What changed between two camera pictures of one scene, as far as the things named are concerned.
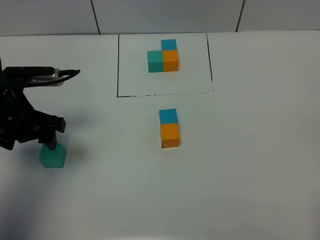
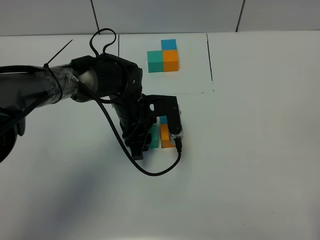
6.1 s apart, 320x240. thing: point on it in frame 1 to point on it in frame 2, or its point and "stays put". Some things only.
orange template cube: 170,60 stays put
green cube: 53,158 to 154,131
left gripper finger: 50,139 to 137,150
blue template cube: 168,44 stays put
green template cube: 155,59 stays put
